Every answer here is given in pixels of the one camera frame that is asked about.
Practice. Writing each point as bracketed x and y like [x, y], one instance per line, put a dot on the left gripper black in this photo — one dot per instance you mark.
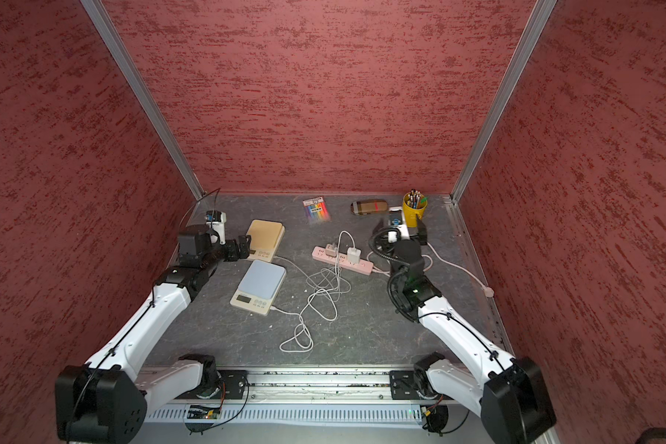
[233, 253]

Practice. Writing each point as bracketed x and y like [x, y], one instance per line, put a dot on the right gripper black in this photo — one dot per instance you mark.
[421, 235]

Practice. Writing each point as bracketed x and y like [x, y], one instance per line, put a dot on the white grey kitchen scale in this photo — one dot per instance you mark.
[259, 287]

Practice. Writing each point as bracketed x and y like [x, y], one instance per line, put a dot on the small white square box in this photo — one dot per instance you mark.
[353, 255]

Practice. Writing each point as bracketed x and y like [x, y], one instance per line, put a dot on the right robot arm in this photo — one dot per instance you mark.
[508, 394]

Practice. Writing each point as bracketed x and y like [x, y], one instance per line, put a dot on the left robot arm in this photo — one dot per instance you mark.
[107, 399]

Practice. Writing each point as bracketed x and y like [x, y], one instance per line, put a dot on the beige wooden-top electronic scale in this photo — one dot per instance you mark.
[265, 239]

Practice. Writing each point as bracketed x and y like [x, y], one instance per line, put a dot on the yellow pen cup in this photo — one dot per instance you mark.
[413, 216]

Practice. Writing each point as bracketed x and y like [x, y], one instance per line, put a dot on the pens in cup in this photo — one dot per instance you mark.
[415, 199]

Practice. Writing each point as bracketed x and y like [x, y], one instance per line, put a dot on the pink power strip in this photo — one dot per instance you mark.
[363, 267]

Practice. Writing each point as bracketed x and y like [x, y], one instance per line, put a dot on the brown plaid pencil case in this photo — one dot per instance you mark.
[369, 207]

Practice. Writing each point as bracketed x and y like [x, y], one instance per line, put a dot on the rainbow highlighter pack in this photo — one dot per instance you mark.
[316, 210]

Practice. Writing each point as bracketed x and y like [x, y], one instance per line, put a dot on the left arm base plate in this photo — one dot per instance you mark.
[236, 384]

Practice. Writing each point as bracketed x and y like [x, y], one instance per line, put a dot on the aluminium front rail frame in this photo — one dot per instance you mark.
[317, 397]

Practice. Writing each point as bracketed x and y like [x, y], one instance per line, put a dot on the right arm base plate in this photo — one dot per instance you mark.
[402, 386]

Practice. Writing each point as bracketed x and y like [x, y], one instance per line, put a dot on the right aluminium corner post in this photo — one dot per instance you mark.
[527, 43]

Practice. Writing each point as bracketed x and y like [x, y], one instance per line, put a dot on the aluminium corner post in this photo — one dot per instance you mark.
[105, 27]
[527, 43]

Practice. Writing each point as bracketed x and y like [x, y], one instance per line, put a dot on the left aluminium corner post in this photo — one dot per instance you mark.
[105, 27]

